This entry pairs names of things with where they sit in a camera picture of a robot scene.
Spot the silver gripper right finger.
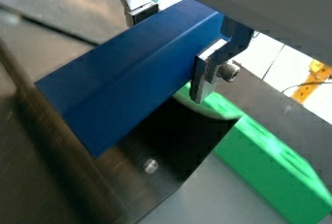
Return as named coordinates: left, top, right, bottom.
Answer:
left=188, top=16, right=254, bottom=104

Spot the blue hexagonal prism block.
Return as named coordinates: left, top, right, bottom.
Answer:
left=34, top=0, right=224, bottom=157

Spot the green shape sorter board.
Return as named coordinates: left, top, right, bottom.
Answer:
left=175, top=85, right=332, bottom=224

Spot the yellow perforated metal bracket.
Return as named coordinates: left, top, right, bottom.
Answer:
left=291, top=59, right=332, bottom=104

